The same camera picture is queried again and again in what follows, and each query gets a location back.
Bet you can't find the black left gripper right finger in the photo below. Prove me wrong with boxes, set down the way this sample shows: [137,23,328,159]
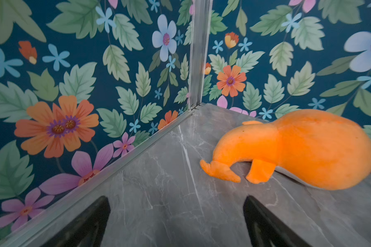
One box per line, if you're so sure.
[243,196,310,247]

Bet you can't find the orange plush toy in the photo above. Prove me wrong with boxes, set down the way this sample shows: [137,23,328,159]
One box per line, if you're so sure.
[200,109,371,190]

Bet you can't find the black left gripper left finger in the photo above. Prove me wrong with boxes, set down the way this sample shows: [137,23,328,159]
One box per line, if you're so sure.
[43,196,111,247]

